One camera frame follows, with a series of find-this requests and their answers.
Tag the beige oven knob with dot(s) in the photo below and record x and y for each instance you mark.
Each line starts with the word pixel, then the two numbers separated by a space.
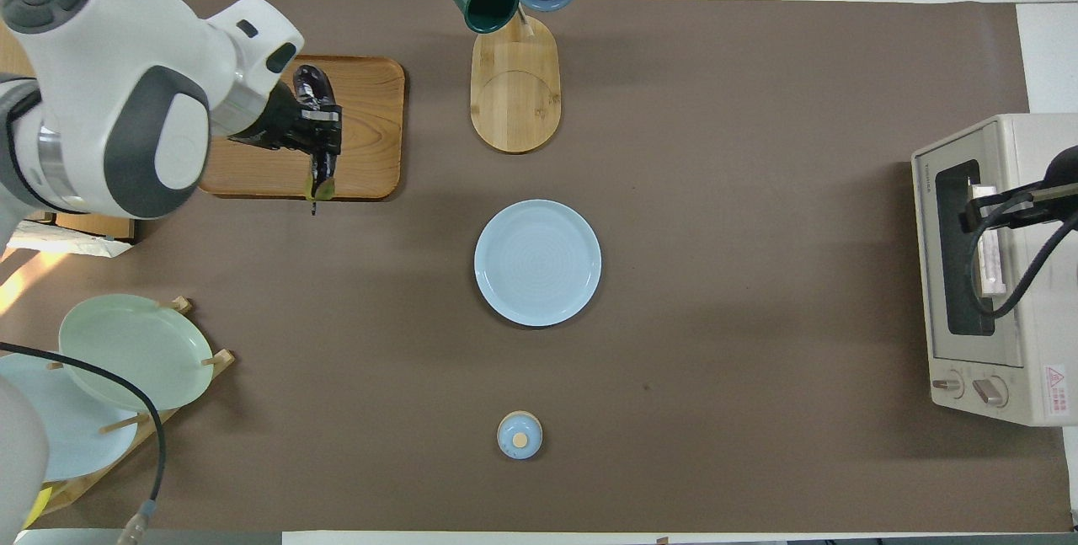
pixel 990 392
pixel 949 384

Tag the wooden mug tree stand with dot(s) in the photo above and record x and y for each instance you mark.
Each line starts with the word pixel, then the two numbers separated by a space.
pixel 514 107

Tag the pale green plate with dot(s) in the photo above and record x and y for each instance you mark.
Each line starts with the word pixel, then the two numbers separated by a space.
pixel 135 343

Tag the wooden shelf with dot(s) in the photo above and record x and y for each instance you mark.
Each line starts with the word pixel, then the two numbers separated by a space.
pixel 109 227

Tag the wooden plate rack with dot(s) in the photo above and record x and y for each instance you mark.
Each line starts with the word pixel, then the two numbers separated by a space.
pixel 221 357

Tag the brown table mat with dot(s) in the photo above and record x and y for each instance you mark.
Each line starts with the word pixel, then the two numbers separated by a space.
pixel 758 191

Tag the yellow plate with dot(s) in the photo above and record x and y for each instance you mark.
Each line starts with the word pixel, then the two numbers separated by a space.
pixel 38 511

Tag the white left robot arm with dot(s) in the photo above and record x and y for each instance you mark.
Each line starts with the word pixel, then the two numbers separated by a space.
pixel 109 23

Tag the brown wooden tray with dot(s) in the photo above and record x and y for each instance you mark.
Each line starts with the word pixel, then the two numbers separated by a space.
pixel 370 149

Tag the dark purple eggplant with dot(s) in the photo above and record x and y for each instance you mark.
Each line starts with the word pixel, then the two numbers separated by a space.
pixel 316 86

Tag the pale blue racked plate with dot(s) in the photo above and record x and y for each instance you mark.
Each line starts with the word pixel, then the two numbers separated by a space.
pixel 76 435

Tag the light blue round plate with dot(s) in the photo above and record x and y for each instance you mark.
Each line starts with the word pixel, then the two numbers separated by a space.
pixel 537 263

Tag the glass toaster oven door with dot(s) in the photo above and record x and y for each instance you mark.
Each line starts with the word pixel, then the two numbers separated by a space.
pixel 956 309

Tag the small blue bell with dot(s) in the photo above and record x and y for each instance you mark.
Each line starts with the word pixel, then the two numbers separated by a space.
pixel 514 435

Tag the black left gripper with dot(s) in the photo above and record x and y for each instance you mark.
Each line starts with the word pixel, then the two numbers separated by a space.
pixel 274 124

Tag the beige toaster oven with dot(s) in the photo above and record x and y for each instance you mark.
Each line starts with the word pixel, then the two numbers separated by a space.
pixel 1044 334

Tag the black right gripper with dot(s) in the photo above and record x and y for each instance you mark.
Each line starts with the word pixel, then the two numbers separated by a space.
pixel 1063 183

